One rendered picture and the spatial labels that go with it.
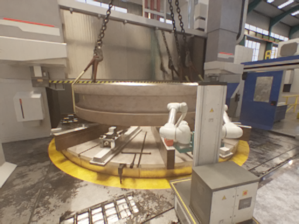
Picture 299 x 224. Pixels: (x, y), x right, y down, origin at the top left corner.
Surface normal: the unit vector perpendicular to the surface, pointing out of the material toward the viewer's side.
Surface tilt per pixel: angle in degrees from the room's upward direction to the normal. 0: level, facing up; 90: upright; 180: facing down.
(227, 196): 90
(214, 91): 90
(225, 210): 90
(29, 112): 90
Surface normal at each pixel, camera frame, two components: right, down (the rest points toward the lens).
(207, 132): 0.25, 0.19
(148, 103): 0.01, 0.20
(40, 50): 0.45, 0.18
